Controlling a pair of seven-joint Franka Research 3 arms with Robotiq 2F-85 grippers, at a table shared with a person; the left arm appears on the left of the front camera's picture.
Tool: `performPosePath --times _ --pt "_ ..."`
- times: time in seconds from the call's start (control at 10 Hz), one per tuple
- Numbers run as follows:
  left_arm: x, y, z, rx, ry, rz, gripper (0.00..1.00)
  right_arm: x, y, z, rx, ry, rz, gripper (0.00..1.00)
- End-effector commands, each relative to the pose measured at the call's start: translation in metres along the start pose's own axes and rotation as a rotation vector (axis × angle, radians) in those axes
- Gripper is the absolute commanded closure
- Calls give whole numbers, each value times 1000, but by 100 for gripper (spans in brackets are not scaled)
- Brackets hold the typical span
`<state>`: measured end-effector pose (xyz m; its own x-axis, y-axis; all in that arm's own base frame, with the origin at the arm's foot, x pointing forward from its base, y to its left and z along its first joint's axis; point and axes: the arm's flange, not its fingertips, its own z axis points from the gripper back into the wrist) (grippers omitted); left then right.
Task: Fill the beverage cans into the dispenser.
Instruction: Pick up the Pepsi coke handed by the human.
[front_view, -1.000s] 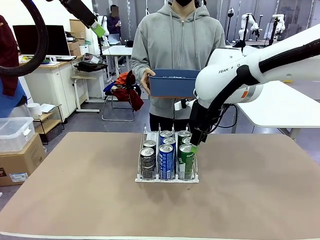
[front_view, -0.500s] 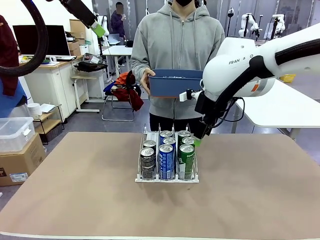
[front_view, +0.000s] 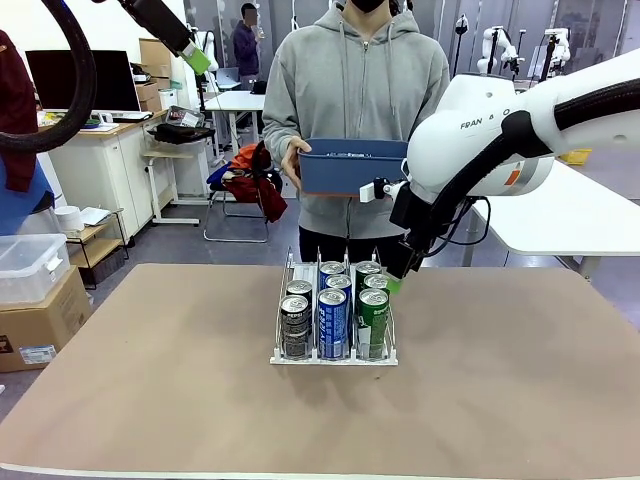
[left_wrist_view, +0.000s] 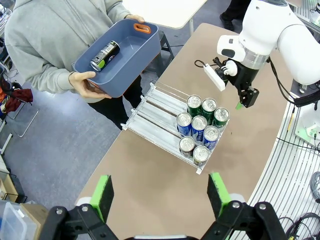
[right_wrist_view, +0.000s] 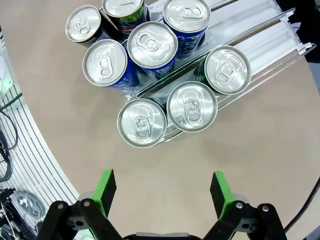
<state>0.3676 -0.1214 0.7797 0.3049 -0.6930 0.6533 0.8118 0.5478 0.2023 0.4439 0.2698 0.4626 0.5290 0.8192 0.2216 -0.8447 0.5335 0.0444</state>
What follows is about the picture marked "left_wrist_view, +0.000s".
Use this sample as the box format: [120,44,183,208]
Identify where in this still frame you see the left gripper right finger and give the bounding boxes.
[201,172,286,240]

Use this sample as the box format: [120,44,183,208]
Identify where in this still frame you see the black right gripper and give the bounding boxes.
[228,62,261,110]

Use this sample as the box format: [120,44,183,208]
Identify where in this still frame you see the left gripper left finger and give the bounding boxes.
[37,174,118,240]

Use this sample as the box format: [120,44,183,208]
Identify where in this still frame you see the green soda can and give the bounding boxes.
[212,106,230,131]
[186,94,203,118]
[201,97,218,123]

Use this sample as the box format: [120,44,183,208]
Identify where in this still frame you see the blue Pocari Sweat can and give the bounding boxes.
[176,112,193,136]
[202,125,221,151]
[191,115,208,142]

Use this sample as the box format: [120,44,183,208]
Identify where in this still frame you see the blue plastic bin orange handles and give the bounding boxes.
[73,18,161,99]

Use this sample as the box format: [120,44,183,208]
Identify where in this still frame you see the black Pepsi can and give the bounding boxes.
[179,136,196,158]
[89,40,121,72]
[192,145,210,166]

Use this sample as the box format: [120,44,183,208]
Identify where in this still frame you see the person's right forearm grey sleeve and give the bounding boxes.
[4,29,76,95]

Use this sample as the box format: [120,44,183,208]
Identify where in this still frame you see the person's left forearm grey sleeve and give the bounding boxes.
[104,0,133,20]

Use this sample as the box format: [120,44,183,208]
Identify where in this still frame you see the person's right hand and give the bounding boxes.
[68,71,112,100]

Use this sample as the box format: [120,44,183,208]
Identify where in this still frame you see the person's left hand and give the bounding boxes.
[124,14,146,25]

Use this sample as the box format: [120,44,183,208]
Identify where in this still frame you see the yellow pen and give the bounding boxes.
[286,106,296,133]

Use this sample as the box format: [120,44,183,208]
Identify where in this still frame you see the large cardboard box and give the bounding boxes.
[18,202,50,240]

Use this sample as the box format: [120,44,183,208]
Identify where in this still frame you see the clear plastic storage box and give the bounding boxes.
[0,199,38,240]

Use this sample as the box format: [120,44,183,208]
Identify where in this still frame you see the person's black trousers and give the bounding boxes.
[88,74,143,131]

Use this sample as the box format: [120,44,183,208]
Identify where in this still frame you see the small wooden shelf rack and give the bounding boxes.
[0,154,29,204]

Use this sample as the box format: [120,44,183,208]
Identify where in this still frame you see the clear acrylic can rack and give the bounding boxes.
[120,81,231,175]

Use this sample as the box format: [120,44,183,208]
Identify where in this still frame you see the bystander black trousers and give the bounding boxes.
[219,0,252,33]

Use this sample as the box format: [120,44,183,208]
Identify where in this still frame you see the white side table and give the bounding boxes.
[0,119,14,155]

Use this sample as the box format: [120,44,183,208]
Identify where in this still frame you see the large white table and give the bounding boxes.
[121,0,209,30]

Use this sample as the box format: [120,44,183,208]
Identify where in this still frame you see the red orange jacket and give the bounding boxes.
[0,82,34,115]

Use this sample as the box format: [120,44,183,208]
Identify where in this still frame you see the grey hoodie torso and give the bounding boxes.
[4,0,133,104]

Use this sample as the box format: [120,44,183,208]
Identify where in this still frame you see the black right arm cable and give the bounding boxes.
[268,56,320,107]

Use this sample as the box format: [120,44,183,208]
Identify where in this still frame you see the grey cable coil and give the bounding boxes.
[309,171,320,201]

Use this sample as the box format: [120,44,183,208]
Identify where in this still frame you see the black metal frame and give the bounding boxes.
[143,29,175,75]

